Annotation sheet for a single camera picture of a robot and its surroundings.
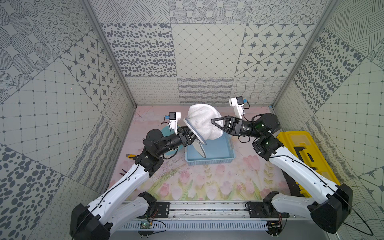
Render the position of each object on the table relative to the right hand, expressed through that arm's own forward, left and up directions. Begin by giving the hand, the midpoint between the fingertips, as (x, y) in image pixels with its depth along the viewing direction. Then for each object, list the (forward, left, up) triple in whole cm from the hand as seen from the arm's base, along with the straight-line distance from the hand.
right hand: (210, 123), depth 56 cm
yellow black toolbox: (+6, -50, -26) cm, 57 cm away
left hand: (+2, +4, -4) cm, 6 cm away
